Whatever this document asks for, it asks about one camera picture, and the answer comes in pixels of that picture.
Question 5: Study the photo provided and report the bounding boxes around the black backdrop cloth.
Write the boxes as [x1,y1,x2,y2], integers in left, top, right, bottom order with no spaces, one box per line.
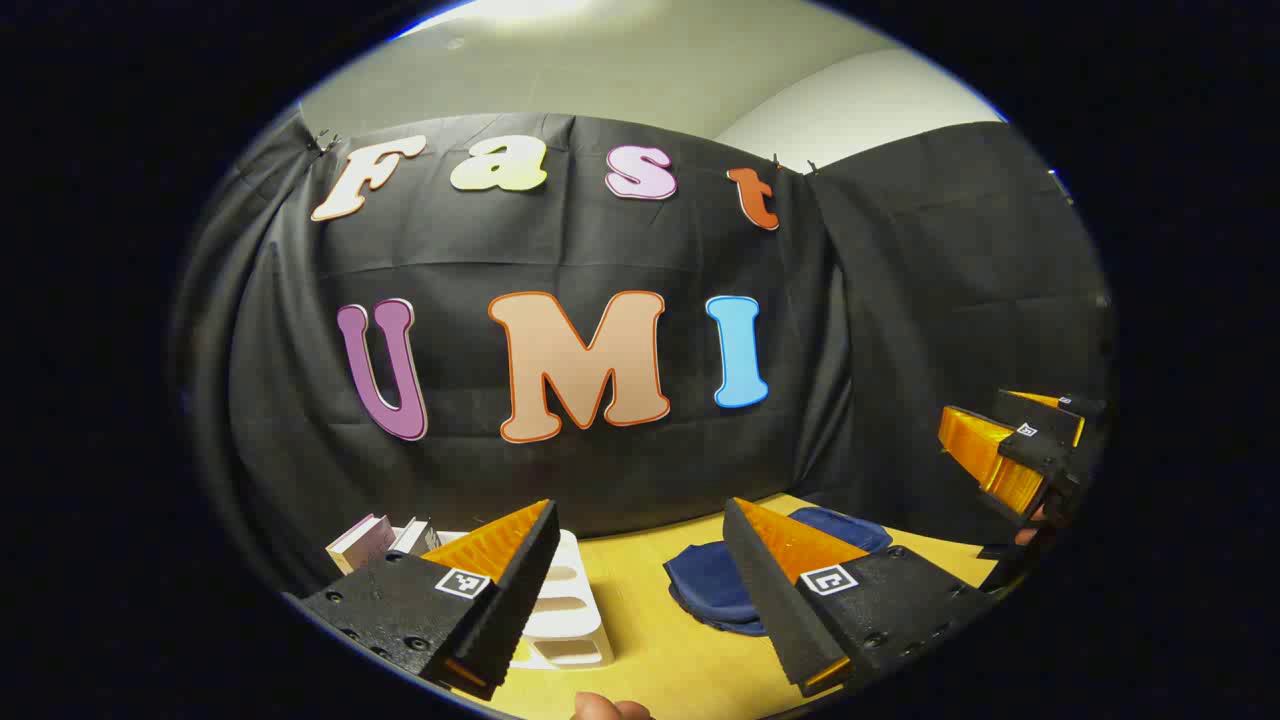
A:
[175,110,1113,601]

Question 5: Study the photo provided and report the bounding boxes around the grey cover book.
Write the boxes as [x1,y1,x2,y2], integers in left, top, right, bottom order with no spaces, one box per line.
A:
[390,516,442,557]

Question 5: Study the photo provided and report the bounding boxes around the pink cover book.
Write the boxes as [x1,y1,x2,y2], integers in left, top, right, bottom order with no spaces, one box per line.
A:
[326,513,397,577]

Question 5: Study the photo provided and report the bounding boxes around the white bookshelf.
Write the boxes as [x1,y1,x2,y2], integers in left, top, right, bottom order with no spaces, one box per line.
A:
[515,529,616,672]

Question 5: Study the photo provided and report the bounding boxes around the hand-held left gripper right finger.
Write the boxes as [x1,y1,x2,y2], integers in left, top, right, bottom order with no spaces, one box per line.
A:
[721,496,1002,700]

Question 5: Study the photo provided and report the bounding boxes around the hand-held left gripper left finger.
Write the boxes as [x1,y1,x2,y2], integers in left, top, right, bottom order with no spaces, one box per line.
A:
[298,498,562,701]

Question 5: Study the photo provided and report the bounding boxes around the blue schoolbag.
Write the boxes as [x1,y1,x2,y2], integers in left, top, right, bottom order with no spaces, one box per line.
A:
[662,506,895,639]

